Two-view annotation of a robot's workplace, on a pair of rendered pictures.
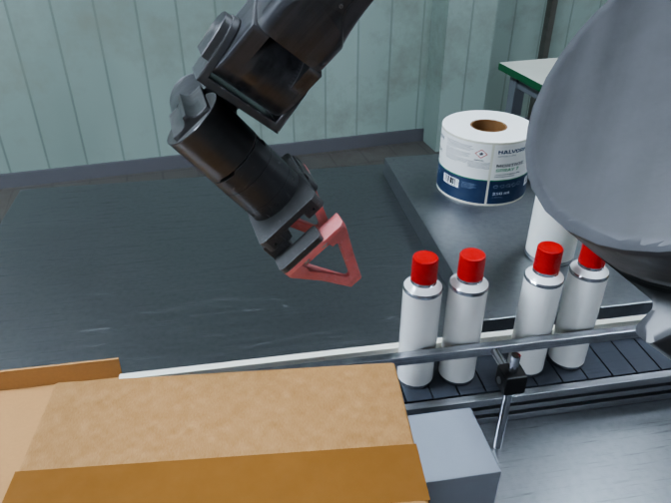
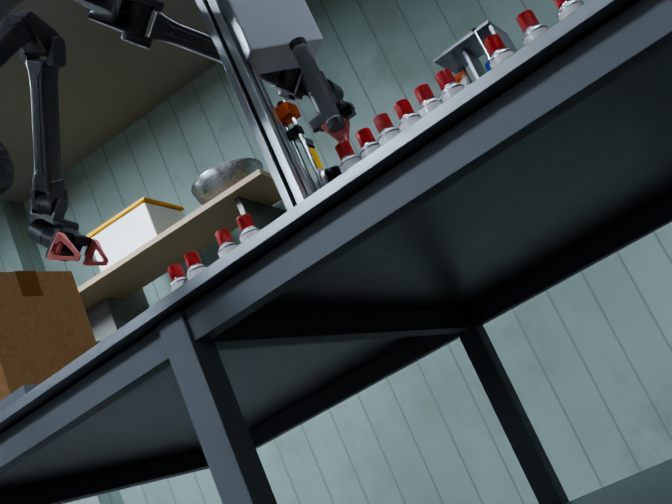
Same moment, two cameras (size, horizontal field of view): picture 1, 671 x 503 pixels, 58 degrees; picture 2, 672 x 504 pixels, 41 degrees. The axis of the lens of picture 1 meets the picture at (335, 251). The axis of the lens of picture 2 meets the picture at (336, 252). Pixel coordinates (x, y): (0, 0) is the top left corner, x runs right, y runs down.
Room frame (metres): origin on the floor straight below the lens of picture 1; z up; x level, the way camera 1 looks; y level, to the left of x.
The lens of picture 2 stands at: (-0.71, -1.61, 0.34)
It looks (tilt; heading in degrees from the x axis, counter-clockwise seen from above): 17 degrees up; 37
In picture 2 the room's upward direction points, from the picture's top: 24 degrees counter-clockwise
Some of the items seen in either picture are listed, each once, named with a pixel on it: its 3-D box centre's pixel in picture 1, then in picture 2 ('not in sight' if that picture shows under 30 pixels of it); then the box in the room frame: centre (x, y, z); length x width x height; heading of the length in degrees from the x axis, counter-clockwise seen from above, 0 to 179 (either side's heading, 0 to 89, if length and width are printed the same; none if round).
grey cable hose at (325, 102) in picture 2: not in sight; (316, 84); (0.64, -0.70, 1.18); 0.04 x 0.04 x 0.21
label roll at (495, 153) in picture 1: (484, 156); not in sight; (1.27, -0.33, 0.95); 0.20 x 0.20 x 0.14
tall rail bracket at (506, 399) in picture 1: (498, 390); not in sight; (0.59, -0.22, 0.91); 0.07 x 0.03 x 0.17; 10
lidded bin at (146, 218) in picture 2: not in sight; (142, 240); (2.52, 2.13, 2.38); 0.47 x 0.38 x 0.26; 106
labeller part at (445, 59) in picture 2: not in sight; (470, 47); (0.88, -0.93, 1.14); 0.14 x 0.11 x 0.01; 100
